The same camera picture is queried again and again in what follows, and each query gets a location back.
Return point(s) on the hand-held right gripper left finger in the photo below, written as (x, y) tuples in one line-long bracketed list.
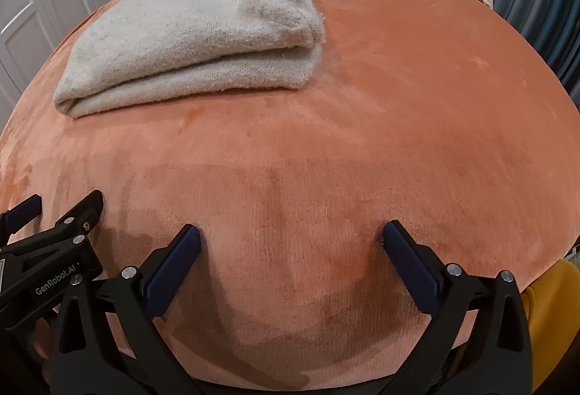
[(174, 268)]

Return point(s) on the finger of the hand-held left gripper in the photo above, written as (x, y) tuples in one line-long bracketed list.
[(84, 211), (22, 213)]

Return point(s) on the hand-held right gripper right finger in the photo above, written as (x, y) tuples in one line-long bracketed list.
[(410, 268)]

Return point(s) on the orange plush blanket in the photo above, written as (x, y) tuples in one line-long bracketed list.
[(362, 127)]

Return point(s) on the yellow cloth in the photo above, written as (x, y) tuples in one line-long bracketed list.
[(548, 309)]

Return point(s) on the cream knit sweater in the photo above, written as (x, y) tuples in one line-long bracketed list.
[(181, 37)]

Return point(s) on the grey curtain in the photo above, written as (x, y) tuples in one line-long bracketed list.
[(534, 5)]

